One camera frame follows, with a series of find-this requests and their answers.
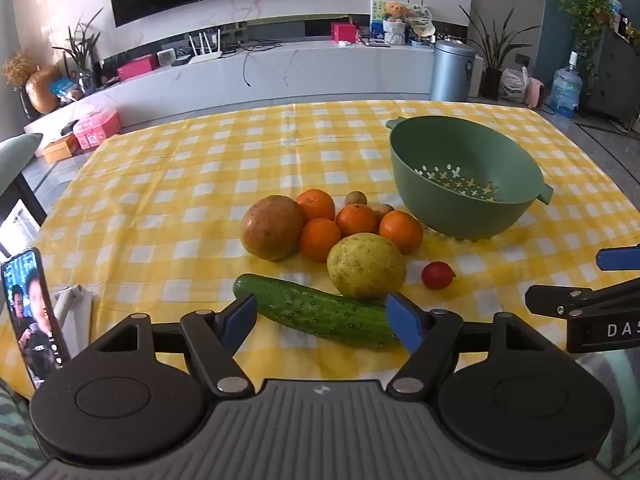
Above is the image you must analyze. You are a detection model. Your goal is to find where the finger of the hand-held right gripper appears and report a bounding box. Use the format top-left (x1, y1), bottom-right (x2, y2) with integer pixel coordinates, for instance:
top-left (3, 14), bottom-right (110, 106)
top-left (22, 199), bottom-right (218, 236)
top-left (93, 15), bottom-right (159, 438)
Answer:
top-left (595, 244), bottom-right (640, 272)
top-left (524, 283), bottom-right (640, 319)

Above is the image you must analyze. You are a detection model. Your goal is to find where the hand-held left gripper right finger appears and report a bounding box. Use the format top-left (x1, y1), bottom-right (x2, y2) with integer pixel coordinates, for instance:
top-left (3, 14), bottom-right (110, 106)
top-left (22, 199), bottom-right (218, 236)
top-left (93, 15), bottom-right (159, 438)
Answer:
top-left (386, 292), bottom-right (538, 396)

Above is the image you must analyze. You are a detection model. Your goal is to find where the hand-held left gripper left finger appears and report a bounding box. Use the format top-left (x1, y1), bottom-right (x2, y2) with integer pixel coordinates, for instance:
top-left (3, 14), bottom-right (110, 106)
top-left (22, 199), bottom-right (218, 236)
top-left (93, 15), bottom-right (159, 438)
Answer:
top-left (102, 292), bottom-right (258, 397)

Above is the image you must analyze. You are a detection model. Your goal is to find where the red cherry tomato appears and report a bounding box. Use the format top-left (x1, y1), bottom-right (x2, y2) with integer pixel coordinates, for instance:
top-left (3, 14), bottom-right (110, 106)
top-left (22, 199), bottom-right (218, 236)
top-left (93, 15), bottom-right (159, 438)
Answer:
top-left (421, 261), bottom-right (456, 291)

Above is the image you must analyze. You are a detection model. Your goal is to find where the yellow-green pear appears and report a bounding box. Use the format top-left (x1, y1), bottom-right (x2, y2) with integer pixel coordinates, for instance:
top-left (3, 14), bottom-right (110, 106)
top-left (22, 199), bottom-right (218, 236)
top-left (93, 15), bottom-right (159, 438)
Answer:
top-left (327, 233), bottom-right (407, 302)

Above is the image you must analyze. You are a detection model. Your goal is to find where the orange tangerine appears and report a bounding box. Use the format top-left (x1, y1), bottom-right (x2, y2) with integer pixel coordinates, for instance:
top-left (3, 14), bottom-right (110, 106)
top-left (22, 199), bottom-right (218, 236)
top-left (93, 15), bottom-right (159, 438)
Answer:
top-left (379, 210), bottom-right (424, 255)
top-left (300, 218), bottom-right (342, 263)
top-left (335, 203), bottom-right (379, 237)
top-left (296, 188), bottom-right (336, 223)

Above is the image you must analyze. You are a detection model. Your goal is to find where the green colander bowl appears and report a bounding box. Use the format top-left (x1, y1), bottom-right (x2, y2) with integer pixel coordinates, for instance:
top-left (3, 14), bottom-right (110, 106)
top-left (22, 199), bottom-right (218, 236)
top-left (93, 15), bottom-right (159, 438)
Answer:
top-left (385, 115), bottom-right (555, 240)

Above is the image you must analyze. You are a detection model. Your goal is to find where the green cucumber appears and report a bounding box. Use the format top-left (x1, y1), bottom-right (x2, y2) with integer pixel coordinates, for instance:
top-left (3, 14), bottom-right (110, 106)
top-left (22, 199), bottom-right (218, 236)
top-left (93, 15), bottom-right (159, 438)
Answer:
top-left (233, 273), bottom-right (401, 347)

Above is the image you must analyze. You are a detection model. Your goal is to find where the yellow checked tablecloth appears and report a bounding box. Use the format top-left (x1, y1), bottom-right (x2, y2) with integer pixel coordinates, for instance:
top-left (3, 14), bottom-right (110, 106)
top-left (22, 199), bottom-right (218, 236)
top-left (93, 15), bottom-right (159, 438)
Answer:
top-left (0, 100), bottom-right (640, 403)

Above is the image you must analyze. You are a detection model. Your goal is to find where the white phone stand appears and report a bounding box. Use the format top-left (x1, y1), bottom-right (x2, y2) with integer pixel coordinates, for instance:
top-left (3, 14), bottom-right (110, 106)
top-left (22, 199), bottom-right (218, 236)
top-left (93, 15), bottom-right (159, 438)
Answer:
top-left (53, 284), bottom-right (95, 361)

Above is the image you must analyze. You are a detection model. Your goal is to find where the blue water bottle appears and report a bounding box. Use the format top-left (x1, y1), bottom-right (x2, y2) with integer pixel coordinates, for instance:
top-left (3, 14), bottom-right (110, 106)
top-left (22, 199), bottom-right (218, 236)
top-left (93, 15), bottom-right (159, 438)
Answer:
top-left (550, 51), bottom-right (584, 119)

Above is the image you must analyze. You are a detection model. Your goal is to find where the grey cabinet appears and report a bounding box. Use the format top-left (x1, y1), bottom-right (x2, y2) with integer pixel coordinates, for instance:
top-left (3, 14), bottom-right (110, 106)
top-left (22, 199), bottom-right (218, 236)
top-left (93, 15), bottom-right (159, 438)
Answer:
top-left (584, 26), bottom-right (640, 133)

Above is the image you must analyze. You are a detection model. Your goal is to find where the pink bag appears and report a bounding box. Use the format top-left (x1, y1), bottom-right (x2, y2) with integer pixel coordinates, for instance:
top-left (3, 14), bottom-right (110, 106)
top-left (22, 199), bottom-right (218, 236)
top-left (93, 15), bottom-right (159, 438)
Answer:
top-left (524, 77), bottom-right (549, 109)

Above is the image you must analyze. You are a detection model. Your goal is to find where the white plastic bag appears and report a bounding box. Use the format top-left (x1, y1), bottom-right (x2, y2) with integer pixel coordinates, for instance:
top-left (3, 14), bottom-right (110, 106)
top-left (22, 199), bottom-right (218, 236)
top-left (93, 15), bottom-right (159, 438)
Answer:
top-left (498, 67), bottom-right (529, 104)

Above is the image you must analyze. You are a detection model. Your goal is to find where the black smartphone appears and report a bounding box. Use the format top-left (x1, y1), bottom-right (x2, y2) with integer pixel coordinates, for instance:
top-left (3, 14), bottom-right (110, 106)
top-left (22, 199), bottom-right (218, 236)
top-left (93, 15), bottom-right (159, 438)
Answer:
top-left (0, 247), bottom-right (71, 391)

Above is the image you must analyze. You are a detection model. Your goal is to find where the stack of pink boxes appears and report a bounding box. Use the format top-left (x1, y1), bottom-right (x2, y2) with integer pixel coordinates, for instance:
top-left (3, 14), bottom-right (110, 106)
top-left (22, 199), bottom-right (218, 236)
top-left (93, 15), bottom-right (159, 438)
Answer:
top-left (72, 109), bottom-right (123, 151)

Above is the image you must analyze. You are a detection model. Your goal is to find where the trailing green plant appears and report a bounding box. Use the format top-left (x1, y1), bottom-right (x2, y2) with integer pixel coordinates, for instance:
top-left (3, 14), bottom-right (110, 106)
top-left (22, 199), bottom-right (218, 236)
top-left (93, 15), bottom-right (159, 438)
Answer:
top-left (556, 0), bottom-right (615, 88)

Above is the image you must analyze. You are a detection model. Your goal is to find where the potted long-leaf plant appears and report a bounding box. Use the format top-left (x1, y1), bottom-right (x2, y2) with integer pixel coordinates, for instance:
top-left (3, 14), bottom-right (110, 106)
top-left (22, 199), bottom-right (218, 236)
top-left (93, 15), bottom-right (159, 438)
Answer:
top-left (459, 4), bottom-right (542, 101)

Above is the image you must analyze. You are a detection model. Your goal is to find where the orange box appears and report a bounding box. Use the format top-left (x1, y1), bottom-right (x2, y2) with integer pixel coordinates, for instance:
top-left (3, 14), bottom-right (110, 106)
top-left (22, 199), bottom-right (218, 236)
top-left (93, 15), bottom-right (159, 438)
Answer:
top-left (40, 137), bottom-right (81, 164)

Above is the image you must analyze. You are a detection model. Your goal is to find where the grey-blue trash can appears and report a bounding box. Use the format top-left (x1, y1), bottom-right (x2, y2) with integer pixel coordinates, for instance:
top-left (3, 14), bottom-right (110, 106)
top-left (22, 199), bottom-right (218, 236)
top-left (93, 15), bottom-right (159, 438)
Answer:
top-left (428, 40), bottom-right (477, 103)

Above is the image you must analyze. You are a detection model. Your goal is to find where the white marble console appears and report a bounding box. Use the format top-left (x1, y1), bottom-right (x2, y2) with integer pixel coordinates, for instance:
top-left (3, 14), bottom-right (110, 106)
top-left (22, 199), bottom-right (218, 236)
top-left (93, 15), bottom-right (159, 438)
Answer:
top-left (22, 39), bottom-right (437, 132)

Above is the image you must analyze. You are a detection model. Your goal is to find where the green patterned clothing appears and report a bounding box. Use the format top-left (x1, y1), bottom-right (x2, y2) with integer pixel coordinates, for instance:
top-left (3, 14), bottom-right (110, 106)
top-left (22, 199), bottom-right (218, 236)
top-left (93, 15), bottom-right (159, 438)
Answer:
top-left (0, 347), bottom-right (640, 480)

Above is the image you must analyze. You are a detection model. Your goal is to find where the white router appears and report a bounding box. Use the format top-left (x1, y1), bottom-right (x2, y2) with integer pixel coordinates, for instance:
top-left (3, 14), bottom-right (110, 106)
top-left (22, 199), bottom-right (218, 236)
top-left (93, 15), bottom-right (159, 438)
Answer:
top-left (189, 31), bottom-right (224, 65)

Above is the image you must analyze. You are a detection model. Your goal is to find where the pink box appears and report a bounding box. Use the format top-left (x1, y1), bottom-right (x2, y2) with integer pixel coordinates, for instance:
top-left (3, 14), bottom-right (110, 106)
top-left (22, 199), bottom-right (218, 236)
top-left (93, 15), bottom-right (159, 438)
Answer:
top-left (117, 56), bottom-right (158, 81)

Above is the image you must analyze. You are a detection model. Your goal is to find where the green chair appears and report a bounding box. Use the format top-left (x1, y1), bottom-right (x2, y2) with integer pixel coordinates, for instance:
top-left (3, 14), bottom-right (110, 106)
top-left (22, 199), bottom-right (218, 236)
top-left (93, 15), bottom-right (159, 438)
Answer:
top-left (0, 133), bottom-right (45, 202)

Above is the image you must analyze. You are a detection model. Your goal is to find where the bronze vase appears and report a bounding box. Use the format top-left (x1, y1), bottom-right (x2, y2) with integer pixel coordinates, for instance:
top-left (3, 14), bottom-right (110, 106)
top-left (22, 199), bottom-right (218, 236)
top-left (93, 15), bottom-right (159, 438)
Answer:
top-left (24, 65), bottom-right (64, 115)

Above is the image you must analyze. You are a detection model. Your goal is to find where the teddy bear bouquet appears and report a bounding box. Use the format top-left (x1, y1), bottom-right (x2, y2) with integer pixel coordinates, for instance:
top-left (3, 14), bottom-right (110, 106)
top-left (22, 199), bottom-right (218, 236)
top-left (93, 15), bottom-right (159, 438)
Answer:
top-left (382, 1), bottom-right (409, 46)

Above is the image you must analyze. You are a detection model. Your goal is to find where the potted grass plant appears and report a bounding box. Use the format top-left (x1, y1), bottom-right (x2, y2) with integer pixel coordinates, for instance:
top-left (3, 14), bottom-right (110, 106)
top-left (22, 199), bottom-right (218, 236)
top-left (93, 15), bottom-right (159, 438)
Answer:
top-left (51, 7), bottom-right (104, 95)

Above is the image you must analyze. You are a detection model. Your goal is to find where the dried flower bunch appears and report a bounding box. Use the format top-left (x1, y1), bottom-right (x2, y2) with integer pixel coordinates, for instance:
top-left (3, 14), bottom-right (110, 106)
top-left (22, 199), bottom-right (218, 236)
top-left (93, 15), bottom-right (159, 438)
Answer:
top-left (1, 50), bottom-right (39, 89)

